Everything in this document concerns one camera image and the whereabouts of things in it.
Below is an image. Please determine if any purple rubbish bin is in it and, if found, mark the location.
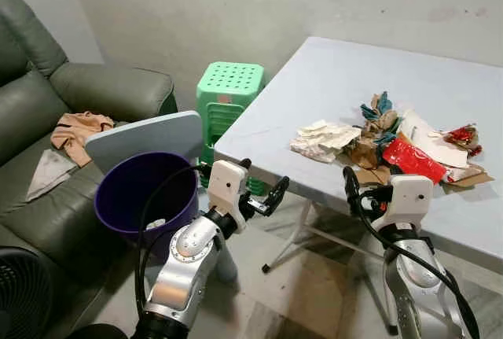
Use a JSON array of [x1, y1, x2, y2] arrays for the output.
[[94, 152, 200, 266]]

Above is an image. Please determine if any blue and brown crumpled wrapper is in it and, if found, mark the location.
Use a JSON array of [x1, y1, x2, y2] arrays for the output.
[[360, 91, 399, 134]]

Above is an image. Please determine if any grey folded cloth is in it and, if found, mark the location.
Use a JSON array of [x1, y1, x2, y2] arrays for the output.
[[24, 149, 80, 203]]

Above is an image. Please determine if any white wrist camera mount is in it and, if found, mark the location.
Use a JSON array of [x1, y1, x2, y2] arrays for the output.
[[206, 160, 252, 230], [370, 174, 435, 234]]

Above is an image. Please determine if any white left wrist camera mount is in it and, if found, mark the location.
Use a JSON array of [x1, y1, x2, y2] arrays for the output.
[[206, 160, 252, 230]]

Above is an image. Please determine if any beige crumpled cloth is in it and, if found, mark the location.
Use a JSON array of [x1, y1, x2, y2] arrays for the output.
[[51, 112, 116, 168]]

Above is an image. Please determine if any brown crumpled paper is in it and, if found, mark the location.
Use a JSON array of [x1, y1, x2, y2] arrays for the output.
[[346, 130, 387, 171]]

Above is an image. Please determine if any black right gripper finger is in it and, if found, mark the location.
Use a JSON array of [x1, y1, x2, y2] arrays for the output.
[[343, 166, 363, 208]]

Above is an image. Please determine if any black floor fan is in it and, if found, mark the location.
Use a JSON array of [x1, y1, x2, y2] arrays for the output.
[[0, 246, 54, 339]]

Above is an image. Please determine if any white crumpled paper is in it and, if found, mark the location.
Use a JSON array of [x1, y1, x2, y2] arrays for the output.
[[289, 120, 363, 164]]

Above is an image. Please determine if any red and gold crumpled wrapper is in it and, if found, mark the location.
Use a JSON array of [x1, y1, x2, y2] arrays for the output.
[[443, 123, 483, 157]]

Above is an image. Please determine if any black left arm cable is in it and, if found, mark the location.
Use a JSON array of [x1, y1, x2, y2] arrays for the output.
[[134, 162, 210, 318]]

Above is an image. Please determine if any red plastic packet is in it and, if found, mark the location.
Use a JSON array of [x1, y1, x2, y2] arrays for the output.
[[381, 135, 448, 185]]

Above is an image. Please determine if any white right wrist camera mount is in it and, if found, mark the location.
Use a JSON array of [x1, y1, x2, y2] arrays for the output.
[[370, 174, 435, 234]]

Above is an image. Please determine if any green plastic stool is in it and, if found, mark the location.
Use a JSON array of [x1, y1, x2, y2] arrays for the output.
[[195, 61, 266, 197]]

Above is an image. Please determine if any grey folding table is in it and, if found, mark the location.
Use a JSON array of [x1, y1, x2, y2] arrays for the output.
[[214, 36, 503, 337]]

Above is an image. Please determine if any dark green leather sofa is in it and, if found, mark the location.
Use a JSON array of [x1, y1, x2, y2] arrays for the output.
[[0, 0, 178, 339]]

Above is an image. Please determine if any brown cardboard piece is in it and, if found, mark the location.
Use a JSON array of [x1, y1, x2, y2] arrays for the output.
[[354, 162, 495, 190]]

